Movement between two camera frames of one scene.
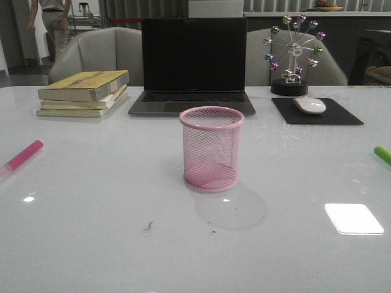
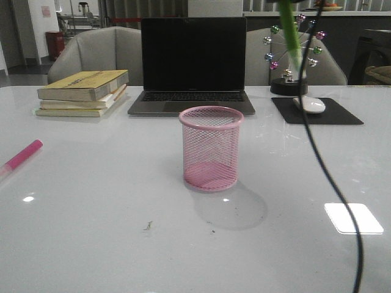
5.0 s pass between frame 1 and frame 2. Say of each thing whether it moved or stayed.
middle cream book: stayed
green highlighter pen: moved
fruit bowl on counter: stayed
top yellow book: stayed
